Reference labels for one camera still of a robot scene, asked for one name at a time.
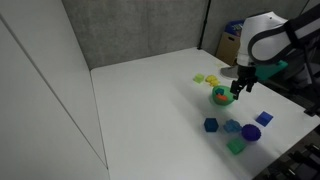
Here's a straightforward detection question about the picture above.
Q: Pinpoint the black perforated base board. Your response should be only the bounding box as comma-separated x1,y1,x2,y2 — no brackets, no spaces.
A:
252,124,320,180

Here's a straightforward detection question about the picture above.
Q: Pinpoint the cardboard box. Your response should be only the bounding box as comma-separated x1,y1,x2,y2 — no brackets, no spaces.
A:
215,30,242,67

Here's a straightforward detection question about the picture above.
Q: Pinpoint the blue package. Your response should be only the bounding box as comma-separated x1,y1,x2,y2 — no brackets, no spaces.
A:
225,19,246,38

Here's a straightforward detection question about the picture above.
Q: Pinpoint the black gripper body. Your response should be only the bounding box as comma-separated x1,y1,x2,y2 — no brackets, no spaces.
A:
236,63,259,84

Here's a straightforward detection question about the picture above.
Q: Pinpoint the purple ball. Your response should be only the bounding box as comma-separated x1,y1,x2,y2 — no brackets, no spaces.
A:
241,123,262,142

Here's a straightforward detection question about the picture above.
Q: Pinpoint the small orange toy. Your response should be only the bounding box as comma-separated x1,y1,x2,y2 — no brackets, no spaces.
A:
215,93,229,102

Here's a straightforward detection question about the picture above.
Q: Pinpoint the bright blue cube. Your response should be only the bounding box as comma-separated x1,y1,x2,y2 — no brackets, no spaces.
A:
255,110,275,128

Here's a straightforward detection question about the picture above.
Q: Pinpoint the green bowl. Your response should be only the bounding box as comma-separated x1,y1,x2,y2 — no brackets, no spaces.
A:
211,85,236,107

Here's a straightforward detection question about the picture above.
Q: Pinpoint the light green block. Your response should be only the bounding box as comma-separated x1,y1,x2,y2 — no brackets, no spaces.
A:
193,73,206,84

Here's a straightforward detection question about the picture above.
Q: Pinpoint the black stand pole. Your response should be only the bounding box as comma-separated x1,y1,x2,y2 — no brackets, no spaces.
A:
196,0,213,51

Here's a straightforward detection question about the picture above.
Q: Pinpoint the green cube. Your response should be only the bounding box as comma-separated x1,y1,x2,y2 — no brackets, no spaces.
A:
226,137,248,156

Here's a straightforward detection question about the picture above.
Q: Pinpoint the dark blue cube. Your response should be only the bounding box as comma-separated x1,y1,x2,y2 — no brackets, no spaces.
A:
203,117,220,133

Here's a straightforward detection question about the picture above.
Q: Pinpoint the yellow plush toy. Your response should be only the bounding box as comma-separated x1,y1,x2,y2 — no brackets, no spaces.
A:
204,74,221,88

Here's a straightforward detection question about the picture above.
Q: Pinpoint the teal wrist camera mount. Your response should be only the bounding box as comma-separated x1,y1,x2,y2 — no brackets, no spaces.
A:
254,59,290,82

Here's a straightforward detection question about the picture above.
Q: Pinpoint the light blue block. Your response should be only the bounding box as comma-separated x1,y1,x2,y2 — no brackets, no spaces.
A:
222,119,243,135

